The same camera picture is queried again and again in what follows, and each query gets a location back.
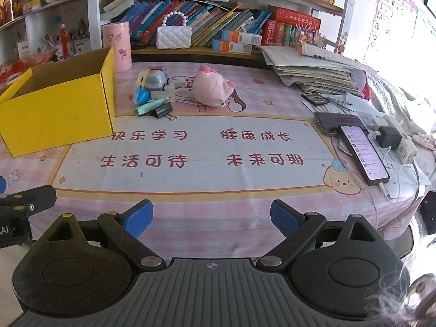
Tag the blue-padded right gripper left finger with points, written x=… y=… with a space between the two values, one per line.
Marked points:
x=122 y=231

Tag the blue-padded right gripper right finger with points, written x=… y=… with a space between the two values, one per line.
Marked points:
x=300 y=231

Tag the black binder clip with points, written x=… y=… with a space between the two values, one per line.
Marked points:
x=165 y=110

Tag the mint green eraser case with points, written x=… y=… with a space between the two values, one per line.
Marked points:
x=149 y=106

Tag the grey toy car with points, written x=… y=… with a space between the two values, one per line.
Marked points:
x=155 y=80

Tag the pink plush pig toy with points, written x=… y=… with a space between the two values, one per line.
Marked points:
x=210 y=88

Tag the large white eraser block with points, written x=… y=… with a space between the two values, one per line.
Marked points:
x=168 y=91

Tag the smartphone with lit screen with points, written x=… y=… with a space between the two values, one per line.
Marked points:
x=367 y=159

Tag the dark tablet device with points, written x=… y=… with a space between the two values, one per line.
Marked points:
x=331 y=122

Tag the black charger plug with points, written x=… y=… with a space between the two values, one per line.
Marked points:
x=388 y=137

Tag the small black smartphone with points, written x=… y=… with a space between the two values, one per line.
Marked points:
x=315 y=98

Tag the white power strip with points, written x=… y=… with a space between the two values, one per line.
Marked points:
x=406 y=150

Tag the blue plastic toy piece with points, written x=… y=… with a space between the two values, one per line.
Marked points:
x=141 y=95

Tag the yellow cardboard box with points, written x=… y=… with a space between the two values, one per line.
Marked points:
x=60 y=103

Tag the stack of papers and notebooks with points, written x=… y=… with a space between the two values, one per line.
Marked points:
x=316 y=70

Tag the pink cylindrical canister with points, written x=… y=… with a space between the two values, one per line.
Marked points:
x=117 y=36

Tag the lower orange-blue white box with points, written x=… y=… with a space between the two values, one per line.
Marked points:
x=234 y=47

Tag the orange-blue white box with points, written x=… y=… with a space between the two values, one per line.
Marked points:
x=234 y=47
x=241 y=37

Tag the upper orange-blue white box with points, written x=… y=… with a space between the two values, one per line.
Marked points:
x=241 y=37

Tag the large red dictionary book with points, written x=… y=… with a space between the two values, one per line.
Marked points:
x=296 y=19

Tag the white quilted pearl-handle purse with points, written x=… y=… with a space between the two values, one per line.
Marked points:
x=173 y=37

